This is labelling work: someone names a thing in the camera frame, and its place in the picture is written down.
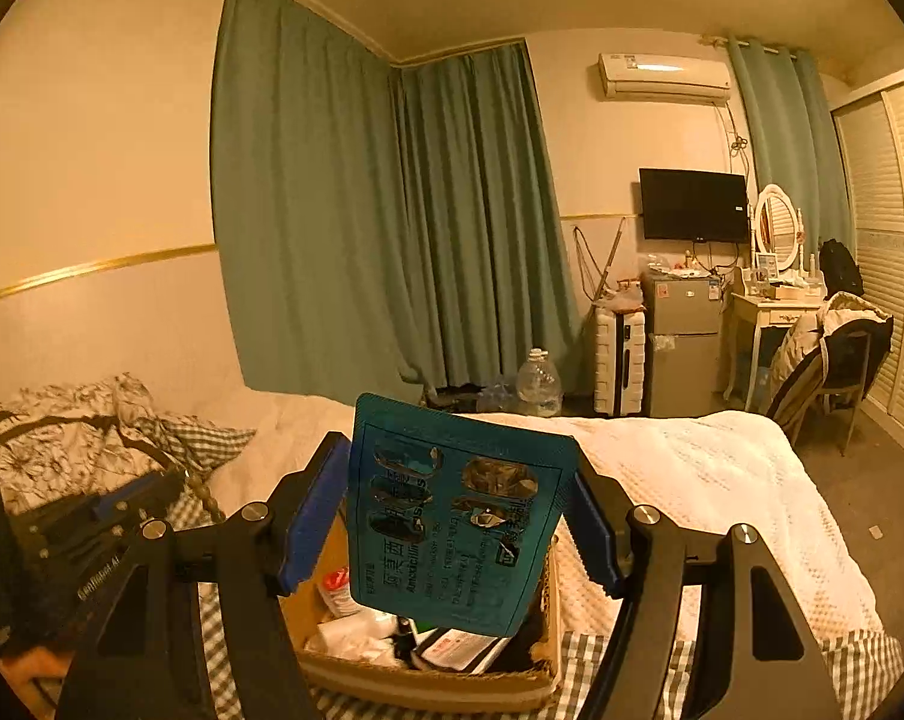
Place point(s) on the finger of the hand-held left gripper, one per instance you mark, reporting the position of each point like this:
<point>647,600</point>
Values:
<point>129,501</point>

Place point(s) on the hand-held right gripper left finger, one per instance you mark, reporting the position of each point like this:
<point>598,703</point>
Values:
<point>313,532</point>

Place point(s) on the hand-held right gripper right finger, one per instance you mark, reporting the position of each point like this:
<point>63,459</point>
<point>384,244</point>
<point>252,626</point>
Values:
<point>594,540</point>

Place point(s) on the teal blister pack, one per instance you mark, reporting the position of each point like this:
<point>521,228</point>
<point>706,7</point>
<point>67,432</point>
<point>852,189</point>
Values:
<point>452,540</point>

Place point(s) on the cardboard box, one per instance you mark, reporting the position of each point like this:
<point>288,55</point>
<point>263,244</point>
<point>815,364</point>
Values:
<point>422,686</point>

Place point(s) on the floral print duvet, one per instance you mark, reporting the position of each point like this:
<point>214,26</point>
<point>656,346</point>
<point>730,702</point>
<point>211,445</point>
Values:
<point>62,427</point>

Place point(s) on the white quilted blanket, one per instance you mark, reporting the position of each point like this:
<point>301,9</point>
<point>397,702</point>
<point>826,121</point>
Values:
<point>707,480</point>

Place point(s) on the large clear water bottle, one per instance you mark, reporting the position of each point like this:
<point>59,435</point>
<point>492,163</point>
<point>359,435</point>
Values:
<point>539,386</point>

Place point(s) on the white carton with red print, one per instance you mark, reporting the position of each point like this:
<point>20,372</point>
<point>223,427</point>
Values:
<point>452,649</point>

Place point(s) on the white suitcase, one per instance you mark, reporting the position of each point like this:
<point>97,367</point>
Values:
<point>620,360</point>

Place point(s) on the small grey fridge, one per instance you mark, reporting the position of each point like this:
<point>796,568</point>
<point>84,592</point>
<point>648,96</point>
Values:
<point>680,345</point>

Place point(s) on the thin mop pole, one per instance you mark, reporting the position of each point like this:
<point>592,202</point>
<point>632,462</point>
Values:
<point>609,259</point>

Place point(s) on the white dressing table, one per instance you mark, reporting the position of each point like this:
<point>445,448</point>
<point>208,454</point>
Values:
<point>766,307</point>

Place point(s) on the chair with draped jacket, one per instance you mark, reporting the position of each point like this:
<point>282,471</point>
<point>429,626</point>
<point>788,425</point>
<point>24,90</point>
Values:
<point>841,360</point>

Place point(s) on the grey checked bedsheet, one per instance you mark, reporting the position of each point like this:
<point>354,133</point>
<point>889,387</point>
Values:
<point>871,679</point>

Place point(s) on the wide green curtain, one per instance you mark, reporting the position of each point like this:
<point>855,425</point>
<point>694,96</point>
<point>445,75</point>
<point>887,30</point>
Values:
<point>332,202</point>

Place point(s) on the black flat television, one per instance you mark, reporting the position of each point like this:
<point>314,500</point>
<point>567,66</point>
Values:
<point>692,202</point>

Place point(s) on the white oval mirror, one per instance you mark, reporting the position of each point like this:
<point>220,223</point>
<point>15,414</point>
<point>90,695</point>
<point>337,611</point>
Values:
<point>778,221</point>

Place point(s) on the black backpack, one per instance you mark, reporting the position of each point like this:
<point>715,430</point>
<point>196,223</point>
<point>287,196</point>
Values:
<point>840,266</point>

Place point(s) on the white slatted wardrobe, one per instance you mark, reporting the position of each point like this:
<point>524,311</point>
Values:
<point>894,240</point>

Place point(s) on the narrow green curtain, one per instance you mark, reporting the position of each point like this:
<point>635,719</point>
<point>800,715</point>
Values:
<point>781,127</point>

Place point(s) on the white air conditioner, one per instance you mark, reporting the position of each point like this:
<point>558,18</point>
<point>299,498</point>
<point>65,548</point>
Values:
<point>662,75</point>

